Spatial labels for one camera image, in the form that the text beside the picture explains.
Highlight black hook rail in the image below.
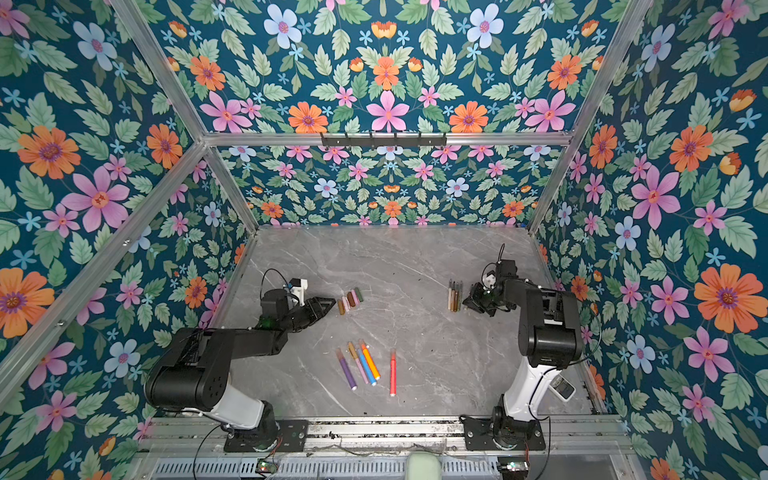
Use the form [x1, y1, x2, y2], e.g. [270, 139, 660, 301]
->
[320, 133, 448, 148]

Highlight blue highlighter pen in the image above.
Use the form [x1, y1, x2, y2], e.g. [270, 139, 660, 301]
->
[358, 352, 377, 385]

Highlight purple highlighter pen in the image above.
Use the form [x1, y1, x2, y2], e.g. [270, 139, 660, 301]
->
[336, 349, 358, 391]

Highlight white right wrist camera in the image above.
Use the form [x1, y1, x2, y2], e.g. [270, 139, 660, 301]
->
[483, 271, 497, 289]

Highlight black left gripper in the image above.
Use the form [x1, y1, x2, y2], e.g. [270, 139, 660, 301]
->
[277, 297, 334, 336]

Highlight white remote control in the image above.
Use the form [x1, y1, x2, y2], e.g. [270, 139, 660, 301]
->
[548, 374, 576, 402]

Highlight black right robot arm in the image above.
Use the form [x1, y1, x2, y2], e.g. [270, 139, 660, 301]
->
[462, 259, 584, 449]

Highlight pale green rounded object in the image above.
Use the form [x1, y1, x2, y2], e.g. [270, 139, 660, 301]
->
[404, 451, 442, 480]

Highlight brown pen body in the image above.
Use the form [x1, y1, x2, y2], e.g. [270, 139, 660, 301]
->
[450, 281, 461, 312]

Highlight orange highlighter pen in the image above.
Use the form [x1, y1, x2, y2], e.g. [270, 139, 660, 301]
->
[360, 340, 381, 382]

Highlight red highlighter pen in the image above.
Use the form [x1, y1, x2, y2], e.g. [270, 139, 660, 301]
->
[389, 349, 397, 397]

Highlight pink pen gold cap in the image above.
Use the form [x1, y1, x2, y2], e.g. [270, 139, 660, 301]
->
[347, 342, 370, 385]

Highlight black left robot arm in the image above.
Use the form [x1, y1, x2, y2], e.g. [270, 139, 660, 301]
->
[144, 286, 336, 453]

